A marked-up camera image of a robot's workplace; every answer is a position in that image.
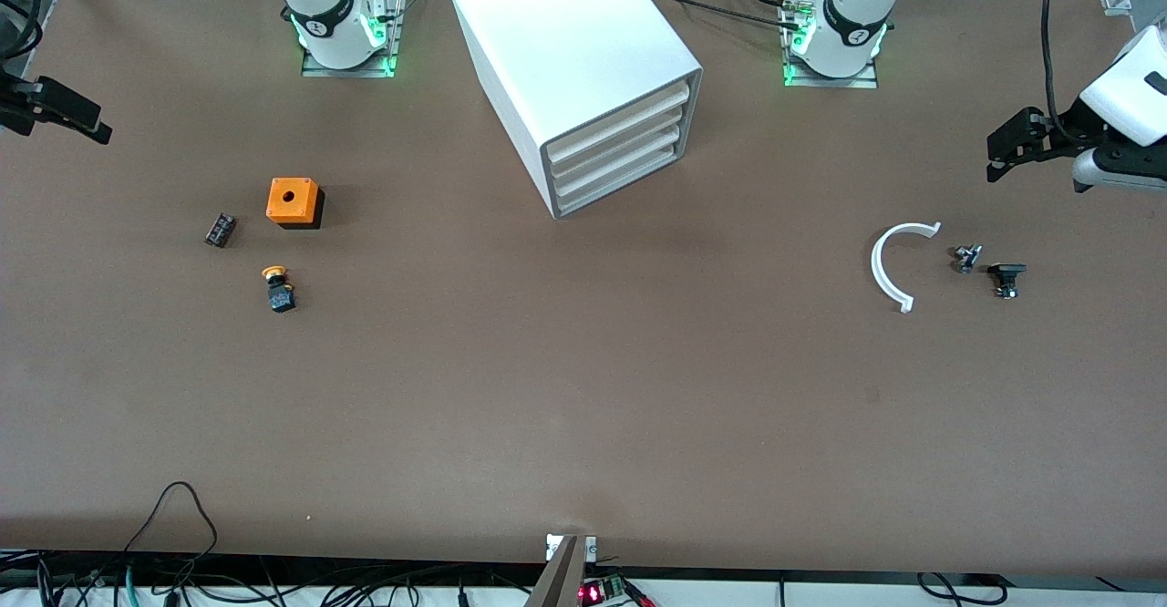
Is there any circuit board with red light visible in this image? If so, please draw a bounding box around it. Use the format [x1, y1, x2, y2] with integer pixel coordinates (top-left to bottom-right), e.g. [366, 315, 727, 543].
[579, 575, 632, 606]

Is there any orange button enclosure box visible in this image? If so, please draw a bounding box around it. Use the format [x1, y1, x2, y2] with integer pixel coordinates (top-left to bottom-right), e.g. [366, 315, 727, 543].
[265, 177, 325, 231]

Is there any white curved plastic arc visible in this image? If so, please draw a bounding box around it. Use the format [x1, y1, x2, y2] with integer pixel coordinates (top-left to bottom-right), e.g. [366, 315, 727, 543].
[871, 221, 942, 314]

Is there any long black power cable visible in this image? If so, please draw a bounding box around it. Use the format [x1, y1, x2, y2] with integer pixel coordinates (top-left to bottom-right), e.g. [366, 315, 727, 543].
[643, 0, 805, 34]

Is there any yellow push button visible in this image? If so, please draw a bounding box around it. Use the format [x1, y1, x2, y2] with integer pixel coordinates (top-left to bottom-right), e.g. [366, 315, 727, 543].
[261, 265, 298, 314]

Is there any small black plastic part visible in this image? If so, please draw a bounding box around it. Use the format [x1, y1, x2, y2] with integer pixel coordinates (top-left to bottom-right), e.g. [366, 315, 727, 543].
[988, 262, 1028, 300]

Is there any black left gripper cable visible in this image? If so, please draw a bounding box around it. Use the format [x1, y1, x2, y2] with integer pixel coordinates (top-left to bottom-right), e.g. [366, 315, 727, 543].
[1041, 0, 1065, 127]

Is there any black coiled cable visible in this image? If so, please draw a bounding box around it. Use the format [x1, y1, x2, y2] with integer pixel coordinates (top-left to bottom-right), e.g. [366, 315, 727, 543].
[916, 572, 1009, 606]

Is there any thin black looped cable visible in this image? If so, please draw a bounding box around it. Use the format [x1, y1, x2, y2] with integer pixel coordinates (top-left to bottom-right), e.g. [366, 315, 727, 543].
[123, 481, 220, 581]

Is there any grey camera mount bar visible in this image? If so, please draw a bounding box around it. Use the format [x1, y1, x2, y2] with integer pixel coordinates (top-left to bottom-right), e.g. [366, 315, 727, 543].
[524, 534, 598, 607]

